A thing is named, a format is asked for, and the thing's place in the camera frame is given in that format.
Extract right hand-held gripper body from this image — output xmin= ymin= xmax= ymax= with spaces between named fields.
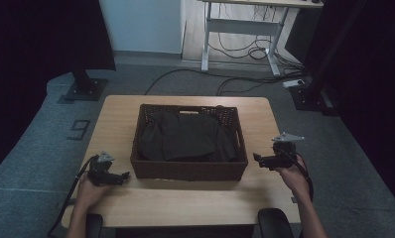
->
xmin=261 ymin=132 xmax=305 ymax=171

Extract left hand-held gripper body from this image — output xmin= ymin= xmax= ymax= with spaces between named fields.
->
xmin=87 ymin=151 xmax=120 ymax=187

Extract brown wicker basket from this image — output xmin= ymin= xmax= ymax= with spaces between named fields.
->
xmin=129 ymin=103 xmax=249 ymax=182

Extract black skirt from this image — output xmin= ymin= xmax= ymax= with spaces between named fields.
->
xmin=137 ymin=110 xmax=239 ymax=163

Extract person's left hand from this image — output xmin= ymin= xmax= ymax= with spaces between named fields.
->
xmin=75 ymin=173 xmax=114 ymax=212

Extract person's right hand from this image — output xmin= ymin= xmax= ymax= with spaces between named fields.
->
xmin=274 ymin=158 xmax=311 ymax=202

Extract black floor tape mark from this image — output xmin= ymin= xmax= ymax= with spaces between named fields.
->
xmin=66 ymin=119 xmax=91 ymax=142

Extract black slanted stand with base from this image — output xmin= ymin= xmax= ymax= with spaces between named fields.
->
xmin=289 ymin=0 xmax=372 ymax=117

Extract white power strip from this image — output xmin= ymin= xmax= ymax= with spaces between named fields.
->
xmin=282 ymin=78 xmax=307 ymax=89

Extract black stand with square base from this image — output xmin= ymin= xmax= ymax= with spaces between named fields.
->
xmin=64 ymin=67 xmax=109 ymax=102

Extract black curtain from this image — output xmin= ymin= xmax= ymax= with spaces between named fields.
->
xmin=0 ymin=0 xmax=117 ymax=181
xmin=284 ymin=0 xmax=395 ymax=214

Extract white standing desk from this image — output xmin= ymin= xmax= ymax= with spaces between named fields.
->
xmin=198 ymin=0 xmax=325 ymax=77

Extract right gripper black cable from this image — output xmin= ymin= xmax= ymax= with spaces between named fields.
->
xmin=282 ymin=148 xmax=315 ymax=203

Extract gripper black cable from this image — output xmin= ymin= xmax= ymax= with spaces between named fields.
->
xmin=46 ymin=155 xmax=99 ymax=238
xmin=282 ymin=148 xmax=315 ymax=203

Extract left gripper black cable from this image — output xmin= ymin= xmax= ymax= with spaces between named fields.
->
xmin=46 ymin=155 xmax=99 ymax=238

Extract long black floor cable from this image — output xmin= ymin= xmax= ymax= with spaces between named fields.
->
xmin=217 ymin=76 xmax=286 ymax=97
xmin=145 ymin=67 xmax=308 ymax=96

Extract tangled black cables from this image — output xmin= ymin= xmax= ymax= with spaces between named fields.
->
xmin=207 ymin=3 xmax=306 ymax=78

